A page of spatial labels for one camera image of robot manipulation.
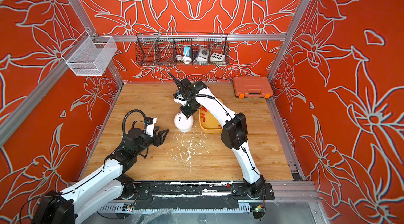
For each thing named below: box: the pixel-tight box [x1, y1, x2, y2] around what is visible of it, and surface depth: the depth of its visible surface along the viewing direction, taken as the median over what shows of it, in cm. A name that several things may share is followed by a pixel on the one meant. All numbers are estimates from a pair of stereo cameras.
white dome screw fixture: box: [174, 110, 195, 134], surface depth 90 cm
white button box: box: [209, 52, 226, 63], surface depth 96 cm
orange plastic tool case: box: [233, 75, 274, 99], surface depth 116 cm
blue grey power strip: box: [183, 46, 192, 57], surface depth 85 cm
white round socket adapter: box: [196, 46, 210, 63], surface depth 93 cm
